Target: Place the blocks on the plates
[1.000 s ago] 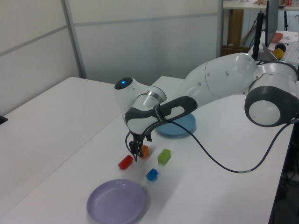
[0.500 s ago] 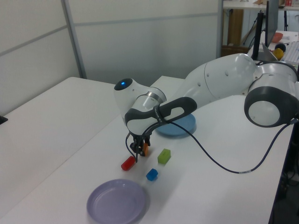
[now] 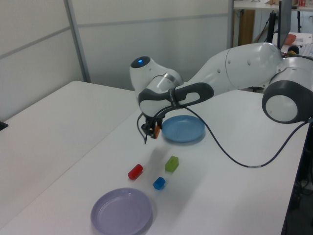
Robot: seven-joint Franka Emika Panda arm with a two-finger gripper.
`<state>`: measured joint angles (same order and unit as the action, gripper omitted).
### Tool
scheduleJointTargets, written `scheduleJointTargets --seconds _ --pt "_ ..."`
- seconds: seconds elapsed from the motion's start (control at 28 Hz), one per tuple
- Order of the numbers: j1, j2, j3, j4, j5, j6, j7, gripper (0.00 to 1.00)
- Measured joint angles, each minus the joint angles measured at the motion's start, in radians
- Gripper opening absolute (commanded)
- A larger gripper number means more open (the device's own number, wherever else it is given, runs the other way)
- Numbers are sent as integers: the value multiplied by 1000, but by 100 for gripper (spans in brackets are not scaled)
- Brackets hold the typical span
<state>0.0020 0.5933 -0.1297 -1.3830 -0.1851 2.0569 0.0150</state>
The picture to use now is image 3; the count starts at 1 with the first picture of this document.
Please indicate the orange bowl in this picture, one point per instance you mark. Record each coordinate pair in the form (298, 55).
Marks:
(291, 39)

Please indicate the blue plate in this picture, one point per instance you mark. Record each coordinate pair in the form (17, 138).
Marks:
(183, 129)

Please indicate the wooden cabinet panel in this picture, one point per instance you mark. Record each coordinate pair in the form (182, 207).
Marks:
(246, 27)

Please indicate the white desk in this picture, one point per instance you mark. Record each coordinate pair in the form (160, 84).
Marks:
(256, 6)

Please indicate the red cylinder block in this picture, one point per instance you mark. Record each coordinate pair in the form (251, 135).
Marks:
(135, 171)

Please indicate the grey partition post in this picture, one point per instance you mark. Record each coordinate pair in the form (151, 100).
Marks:
(231, 24)
(78, 41)

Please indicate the orange block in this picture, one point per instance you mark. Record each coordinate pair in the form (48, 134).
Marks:
(157, 133)

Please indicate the green block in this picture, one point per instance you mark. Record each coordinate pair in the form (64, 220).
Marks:
(172, 164)

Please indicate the small blue block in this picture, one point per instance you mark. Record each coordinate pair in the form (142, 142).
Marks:
(158, 183)

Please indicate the white keyboard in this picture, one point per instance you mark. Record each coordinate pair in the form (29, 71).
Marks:
(307, 50)

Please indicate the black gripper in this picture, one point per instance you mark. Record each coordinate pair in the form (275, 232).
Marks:
(151, 122)

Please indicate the purple plate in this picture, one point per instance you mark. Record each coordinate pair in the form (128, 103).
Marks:
(122, 211)

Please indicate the small red box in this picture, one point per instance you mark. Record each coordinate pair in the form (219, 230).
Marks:
(302, 3)

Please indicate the black monitor stand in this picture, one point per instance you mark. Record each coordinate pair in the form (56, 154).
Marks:
(272, 27)

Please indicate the black monitor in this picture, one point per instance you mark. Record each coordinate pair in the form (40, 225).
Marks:
(283, 22)

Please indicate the yellow and black toy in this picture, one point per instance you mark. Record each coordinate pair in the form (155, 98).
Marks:
(293, 50)

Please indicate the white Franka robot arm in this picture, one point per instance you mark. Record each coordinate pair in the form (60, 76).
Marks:
(244, 66)

